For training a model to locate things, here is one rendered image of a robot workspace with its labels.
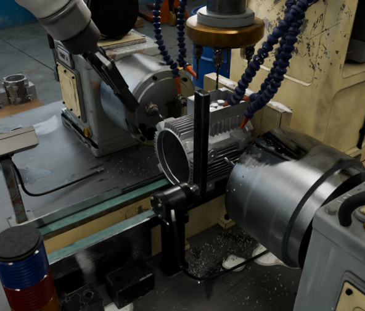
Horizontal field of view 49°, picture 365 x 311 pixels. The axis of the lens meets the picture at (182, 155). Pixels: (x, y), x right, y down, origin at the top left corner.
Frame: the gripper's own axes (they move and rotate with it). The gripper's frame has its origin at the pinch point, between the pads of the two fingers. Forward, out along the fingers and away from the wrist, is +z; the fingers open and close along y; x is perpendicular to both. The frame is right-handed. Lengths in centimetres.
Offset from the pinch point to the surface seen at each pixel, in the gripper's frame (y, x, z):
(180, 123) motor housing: -6.2, -5.8, 11.5
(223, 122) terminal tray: -11.2, -13.7, 16.7
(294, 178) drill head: -40.4, -8.4, 9.4
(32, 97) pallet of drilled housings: 251, 18, 108
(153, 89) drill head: 14.4, -10.4, 14.0
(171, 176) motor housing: -3.9, 3.7, 25.3
